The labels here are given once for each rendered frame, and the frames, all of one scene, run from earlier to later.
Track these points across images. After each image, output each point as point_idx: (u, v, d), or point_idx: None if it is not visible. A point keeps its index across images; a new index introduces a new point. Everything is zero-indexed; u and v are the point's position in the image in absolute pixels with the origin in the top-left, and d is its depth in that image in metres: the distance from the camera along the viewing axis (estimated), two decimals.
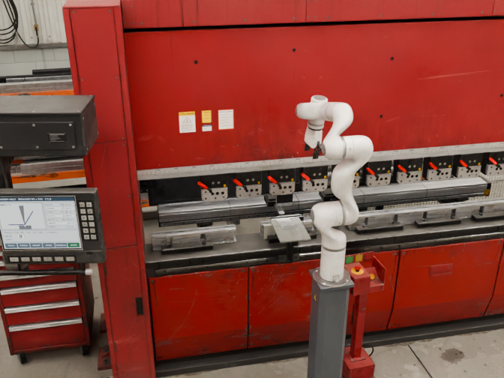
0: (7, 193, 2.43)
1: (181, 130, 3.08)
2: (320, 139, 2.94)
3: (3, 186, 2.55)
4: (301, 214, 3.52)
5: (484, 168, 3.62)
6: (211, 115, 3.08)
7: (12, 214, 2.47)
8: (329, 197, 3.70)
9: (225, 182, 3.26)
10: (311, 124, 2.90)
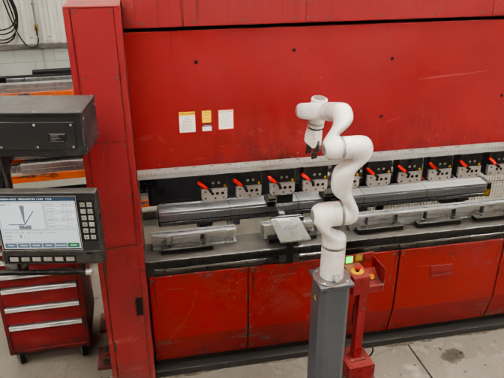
0: (7, 193, 2.43)
1: (181, 130, 3.08)
2: (320, 139, 2.94)
3: (3, 186, 2.55)
4: (301, 214, 3.52)
5: (484, 168, 3.62)
6: (211, 115, 3.08)
7: (12, 214, 2.47)
8: (329, 197, 3.70)
9: (225, 182, 3.26)
10: (311, 124, 2.90)
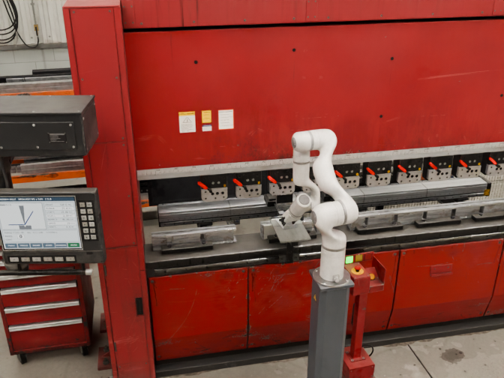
0: (7, 193, 2.43)
1: (181, 130, 3.08)
2: (286, 218, 3.27)
3: (3, 186, 2.55)
4: None
5: (484, 168, 3.62)
6: (211, 115, 3.08)
7: (12, 214, 2.47)
8: (329, 197, 3.70)
9: (225, 182, 3.26)
10: None
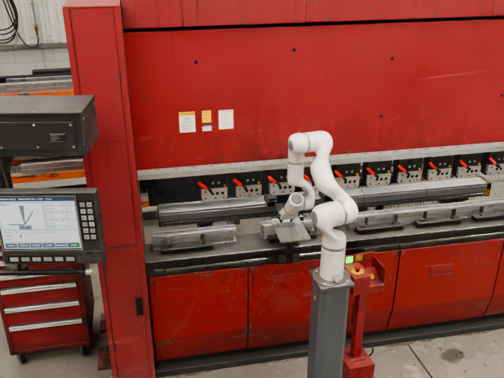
0: (7, 193, 2.43)
1: (181, 130, 3.08)
2: (281, 216, 3.31)
3: (3, 186, 2.55)
4: (301, 214, 3.52)
5: (484, 168, 3.62)
6: (211, 115, 3.08)
7: (12, 214, 2.47)
8: (329, 197, 3.70)
9: (225, 182, 3.26)
10: None
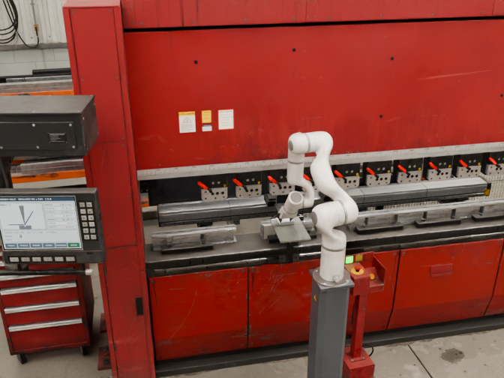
0: (7, 193, 2.43)
1: (181, 130, 3.08)
2: (280, 214, 3.32)
3: (3, 186, 2.55)
4: (301, 214, 3.52)
5: (484, 168, 3.62)
6: (211, 115, 3.08)
7: (12, 214, 2.47)
8: (329, 197, 3.70)
9: (225, 182, 3.26)
10: None
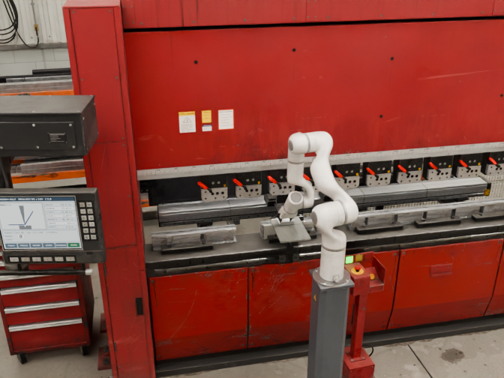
0: (7, 193, 2.43)
1: (181, 130, 3.08)
2: (280, 214, 3.32)
3: (3, 186, 2.55)
4: (301, 214, 3.52)
5: (484, 168, 3.62)
6: (211, 115, 3.08)
7: (12, 214, 2.47)
8: (329, 197, 3.70)
9: (225, 182, 3.26)
10: None
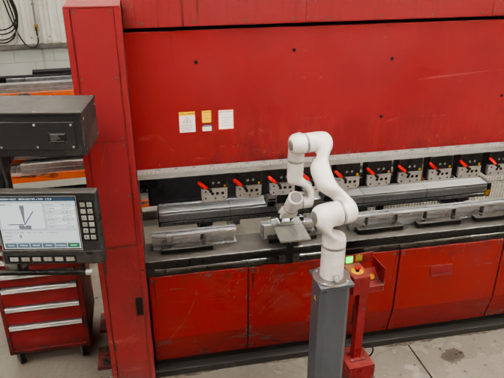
0: (7, 193, 2.43)
1: (181, 130, 3.08)
2: (280, 214, 3.32)
3: (3, 186, 2.55)
4: (301, 214, 3.52)
5: (484, 168, 3.62)
6: (211, 115, 3.08)
7: (12, 214, 2.47)
8: (329, 197, 3.70)
9: (225, 182, 3.26)
10: None
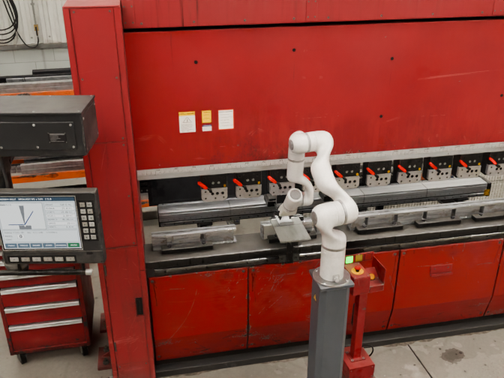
0: (7, 193, 2.43)
1: (181, 130, 3.08)
2: (280, 212, 3.32)
3: (3, 186, 2.55)
4: (301, 214, 3.52)
5: (484, 168, 3.62)
6: (211, 115, 3.08)
7: (12, 214, 2.47)
8: (329, 197, 3.70)
9: (225, 182, 3.26)
10: None
